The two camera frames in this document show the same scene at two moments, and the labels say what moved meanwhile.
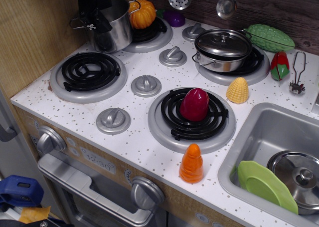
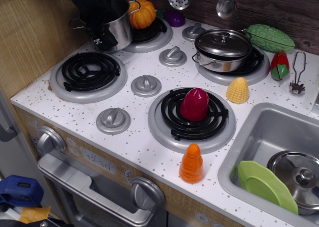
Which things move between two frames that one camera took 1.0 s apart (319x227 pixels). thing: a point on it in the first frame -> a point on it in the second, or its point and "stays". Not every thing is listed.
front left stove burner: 87,77 stays
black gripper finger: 88,17 -> 98,36
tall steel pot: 120,36 stays
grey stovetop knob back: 190,32 stays
